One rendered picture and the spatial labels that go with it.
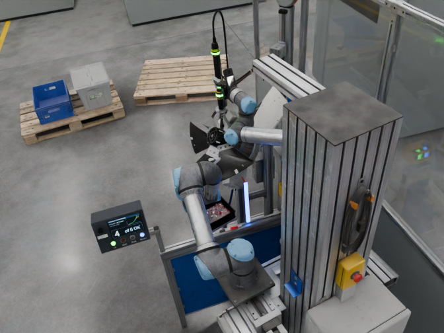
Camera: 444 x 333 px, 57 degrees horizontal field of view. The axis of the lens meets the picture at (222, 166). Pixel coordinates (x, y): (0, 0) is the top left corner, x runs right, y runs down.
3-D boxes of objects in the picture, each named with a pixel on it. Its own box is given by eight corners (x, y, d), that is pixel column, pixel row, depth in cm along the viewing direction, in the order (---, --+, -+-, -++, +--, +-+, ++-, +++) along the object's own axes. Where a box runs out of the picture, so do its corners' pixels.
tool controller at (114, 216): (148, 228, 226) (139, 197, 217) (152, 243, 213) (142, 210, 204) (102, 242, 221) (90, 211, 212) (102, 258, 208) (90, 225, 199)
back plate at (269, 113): (212, 154, 302) (211, 153, 301) (266, 76, 276) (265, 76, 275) (236, 201, 263) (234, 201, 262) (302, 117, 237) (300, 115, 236)
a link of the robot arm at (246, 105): (244, 118, 198) (244, 103, 192) (233, 108, 206) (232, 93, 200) (258, 113, 200) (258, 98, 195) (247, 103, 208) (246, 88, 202)
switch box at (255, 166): (275, 178, 307) (275, 156, 293) (256, 184, 304) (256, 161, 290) (270, 171, 313) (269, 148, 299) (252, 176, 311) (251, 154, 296)
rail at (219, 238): (300, 213, 257) (300, 204, 252) (302, 217, 254) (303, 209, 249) (160, 257, 240) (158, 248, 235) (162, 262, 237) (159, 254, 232)
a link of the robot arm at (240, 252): (258, 270, 186) (258, 252, 177) (230, 279, 183) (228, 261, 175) (250, 250, 194) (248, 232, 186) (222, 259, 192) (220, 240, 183)
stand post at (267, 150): (269, 233, 346) (267, 121, 271) (273, 241, 340) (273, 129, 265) (264, 235, 345) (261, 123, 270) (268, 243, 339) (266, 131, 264)
